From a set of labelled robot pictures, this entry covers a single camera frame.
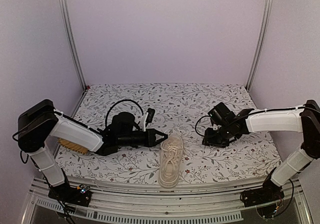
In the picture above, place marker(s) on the yellow woven placemat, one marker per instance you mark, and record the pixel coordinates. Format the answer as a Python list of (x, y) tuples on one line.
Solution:
[(72, 146)]

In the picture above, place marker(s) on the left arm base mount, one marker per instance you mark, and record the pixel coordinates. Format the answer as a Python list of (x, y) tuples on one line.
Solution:
[(80, 196)]

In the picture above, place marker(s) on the aluminium front rail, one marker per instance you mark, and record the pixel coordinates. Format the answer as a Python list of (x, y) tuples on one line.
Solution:
[(130, 203)]

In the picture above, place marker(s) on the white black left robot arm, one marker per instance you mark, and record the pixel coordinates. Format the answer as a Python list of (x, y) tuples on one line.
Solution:
[(42, 120)]

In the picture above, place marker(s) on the right aluminium frame post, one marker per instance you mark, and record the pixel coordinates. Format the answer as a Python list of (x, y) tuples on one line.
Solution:
[(259, 46)]

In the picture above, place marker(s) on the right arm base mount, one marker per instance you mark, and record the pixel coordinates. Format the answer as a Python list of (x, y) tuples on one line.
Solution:
[(269, 192)]

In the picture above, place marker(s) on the aluminium frame post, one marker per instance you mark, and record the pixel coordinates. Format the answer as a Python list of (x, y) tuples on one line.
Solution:
[(259, 46), (72, 44)]

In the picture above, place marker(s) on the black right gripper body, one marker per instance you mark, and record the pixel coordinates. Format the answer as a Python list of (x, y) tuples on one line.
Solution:
[(220, 139)]

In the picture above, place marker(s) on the cream lace platform sneaker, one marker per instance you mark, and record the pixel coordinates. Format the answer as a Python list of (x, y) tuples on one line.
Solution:
[(170, 159)]

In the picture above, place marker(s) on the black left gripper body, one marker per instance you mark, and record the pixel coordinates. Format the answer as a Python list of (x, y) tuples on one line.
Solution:
[(129, 140)]

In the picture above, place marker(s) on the floral patterned table mat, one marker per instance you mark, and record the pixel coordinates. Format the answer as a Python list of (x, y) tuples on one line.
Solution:
[(180, 108)]

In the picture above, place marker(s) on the left aluminium frame post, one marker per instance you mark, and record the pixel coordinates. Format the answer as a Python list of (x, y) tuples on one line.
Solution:
[(72, 44)]

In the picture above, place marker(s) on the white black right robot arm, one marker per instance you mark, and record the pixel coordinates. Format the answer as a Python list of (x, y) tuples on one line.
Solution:
[(297, 128)]

